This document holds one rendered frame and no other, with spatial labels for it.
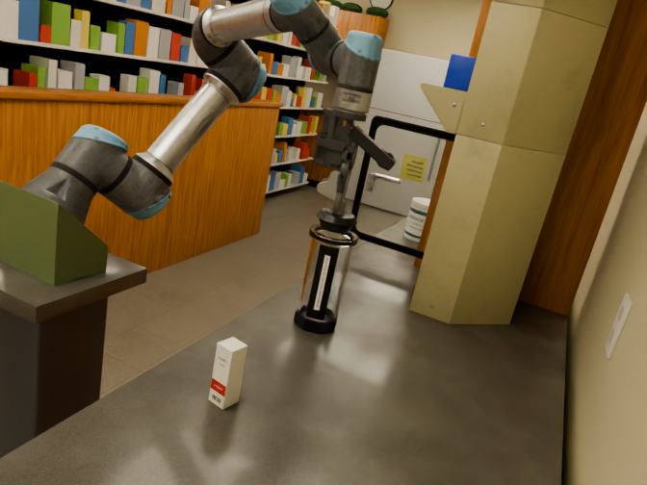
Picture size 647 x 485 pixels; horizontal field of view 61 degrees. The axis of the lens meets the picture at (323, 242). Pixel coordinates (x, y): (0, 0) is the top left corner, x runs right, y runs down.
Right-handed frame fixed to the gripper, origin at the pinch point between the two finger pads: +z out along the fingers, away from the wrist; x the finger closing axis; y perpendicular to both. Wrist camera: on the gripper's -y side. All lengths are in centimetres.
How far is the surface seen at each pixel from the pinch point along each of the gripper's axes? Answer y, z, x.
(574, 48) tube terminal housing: -43, -43, -25
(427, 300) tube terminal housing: -25.9, 24.2, -20.7
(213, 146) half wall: 116, 41, -255
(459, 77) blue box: -21, -32, -44
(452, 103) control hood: -19.1, -25.4, -22.5
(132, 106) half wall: 138, 15, -176
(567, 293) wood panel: -68, 21, -48
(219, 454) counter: 5, 28, 50
